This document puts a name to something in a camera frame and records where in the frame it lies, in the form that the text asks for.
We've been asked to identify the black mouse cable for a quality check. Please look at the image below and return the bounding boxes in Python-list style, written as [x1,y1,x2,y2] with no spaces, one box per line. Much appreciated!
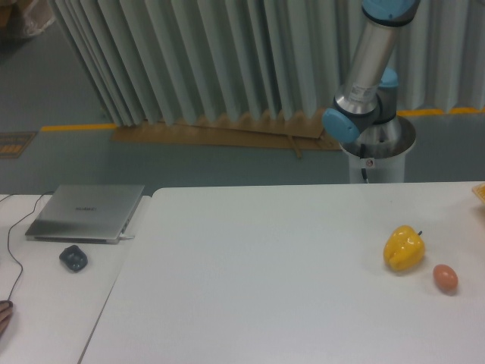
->
[0,190,56,303]

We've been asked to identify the brown egg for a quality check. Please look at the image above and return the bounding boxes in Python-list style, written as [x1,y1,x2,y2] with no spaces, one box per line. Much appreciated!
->
[433,264,458,293]

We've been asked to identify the white usb plug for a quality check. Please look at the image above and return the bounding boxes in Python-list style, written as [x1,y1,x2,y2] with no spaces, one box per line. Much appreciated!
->
[119,234,135,240]

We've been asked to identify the brown cardboard sheet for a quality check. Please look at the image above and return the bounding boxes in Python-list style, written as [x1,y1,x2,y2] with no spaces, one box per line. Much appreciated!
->
[111,109,340,158]

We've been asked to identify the silver closed laptop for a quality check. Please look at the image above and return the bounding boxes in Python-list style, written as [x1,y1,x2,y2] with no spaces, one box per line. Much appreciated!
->
[25,184,144,243]

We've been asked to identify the person's hand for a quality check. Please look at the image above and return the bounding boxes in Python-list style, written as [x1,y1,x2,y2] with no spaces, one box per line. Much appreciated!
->
[0,300,14,335]

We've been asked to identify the pale green folding curtain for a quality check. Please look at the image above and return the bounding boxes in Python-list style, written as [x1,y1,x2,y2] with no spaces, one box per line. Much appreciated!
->
[50,1,484,126]

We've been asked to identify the black small tray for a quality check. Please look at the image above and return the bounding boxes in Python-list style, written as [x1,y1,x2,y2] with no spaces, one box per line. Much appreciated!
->
[59,245,89,273]

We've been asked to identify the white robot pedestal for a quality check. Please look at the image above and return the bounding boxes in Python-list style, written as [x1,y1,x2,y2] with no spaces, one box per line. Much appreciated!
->
[341,145,415,184]

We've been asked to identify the yellow bell pepper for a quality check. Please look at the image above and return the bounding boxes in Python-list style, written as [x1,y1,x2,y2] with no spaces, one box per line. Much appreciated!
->
[383,225,426,271]

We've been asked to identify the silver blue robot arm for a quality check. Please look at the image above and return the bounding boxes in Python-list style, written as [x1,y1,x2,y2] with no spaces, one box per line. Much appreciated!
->
[322,1,420,159]

